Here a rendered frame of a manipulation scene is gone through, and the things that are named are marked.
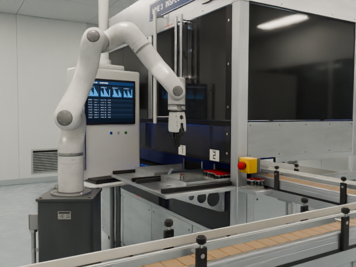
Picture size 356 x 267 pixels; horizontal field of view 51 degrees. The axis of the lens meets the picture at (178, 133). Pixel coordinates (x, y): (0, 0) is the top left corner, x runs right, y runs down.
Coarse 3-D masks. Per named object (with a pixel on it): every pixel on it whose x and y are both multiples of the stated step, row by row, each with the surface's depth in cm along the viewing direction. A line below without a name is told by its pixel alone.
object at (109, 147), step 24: (72, 72) 244; (120, 72) 260; (96, 96) 248; (120, 96) 261; (96, 120) 249; (120, 120) 261; (96, 144) 250; (120, 144) 263; (96, 168) 251; (120, 168) 264
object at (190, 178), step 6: (168, 174) 202; (174, 174) 204; (186, 174) 208; (192, 174) 210; (198, 174) 212; (162, 180) 199; (168, 180) 193; (174, 180) 188; (186, 180) 203; (192, 180) 203; (198, 180) 203; (204, 180) 203; (210, 180) 185; (216, 180) 187; (222, 180) 189; (228, 180) 191
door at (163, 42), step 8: (184, 24) 227; (168, 32) 244; (184, 32) 227; (160, 40) 254; (168, 40) 244; (184, 40) 227; (160, 48) 255; (168, 48) 244; (184, 48) 227; (168, 56) 245; (184, 56) 228; (168, 64) 245; (184, 64) 228; (184, 72) 228; (160, 88) 256; (160, 96) 256; (160, 104) 257; (160, 112) 257; (168, 112) 246
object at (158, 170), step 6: (138, 168) 225; (144, 168) 232; (150, 168) 235; (156, 168) 237; (162, 168) 239; (168, 168) 241; (174, 168) 243; (180, 168) 246; (144, 174) 218; (150, 174) 211; (156, 174) 208; (162, 174) 210
